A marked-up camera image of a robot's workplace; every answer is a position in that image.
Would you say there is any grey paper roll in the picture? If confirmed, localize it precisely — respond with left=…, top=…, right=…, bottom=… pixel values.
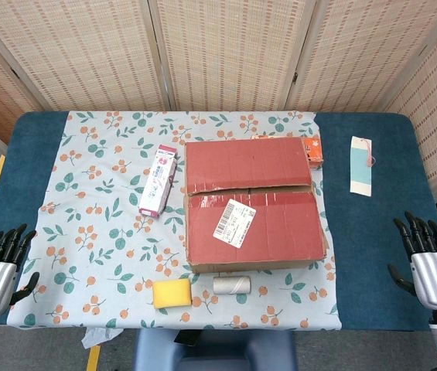
left=213, top=274, right=251, bottom=295

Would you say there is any crumpled tissue paper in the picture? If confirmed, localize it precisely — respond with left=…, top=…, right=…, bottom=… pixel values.
left=81, top=327, right=125, bottom=350

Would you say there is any right black-silver robot hand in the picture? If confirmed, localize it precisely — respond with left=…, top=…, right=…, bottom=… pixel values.
left=387, top=211, right=437, bottom=312

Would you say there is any yellow sponge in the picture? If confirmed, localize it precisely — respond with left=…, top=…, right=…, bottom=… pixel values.
left=152, top=277, right=193, bottom=309

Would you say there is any small orange packet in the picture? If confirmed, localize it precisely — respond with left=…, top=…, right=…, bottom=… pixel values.
left=302, top=137, right=324, bottom=169

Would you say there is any white-blue card with tassel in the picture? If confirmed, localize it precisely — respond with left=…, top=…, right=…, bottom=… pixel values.
left=349, top=135, right=377, bottom=197

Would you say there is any large cardboard box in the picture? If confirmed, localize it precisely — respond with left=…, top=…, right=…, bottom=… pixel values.
left=183, top=135, right=328, bottom=274

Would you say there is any floral print tablecloth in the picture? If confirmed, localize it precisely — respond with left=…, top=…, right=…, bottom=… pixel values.
left=7, top=111, right=343, bottom=332

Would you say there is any pink-white toothpaste box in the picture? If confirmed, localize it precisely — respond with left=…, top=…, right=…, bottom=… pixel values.
left=138, top=144, right=179, bottom=220

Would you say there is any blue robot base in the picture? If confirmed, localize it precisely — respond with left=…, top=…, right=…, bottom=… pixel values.
left=131, top=328, right=297, bottom=371

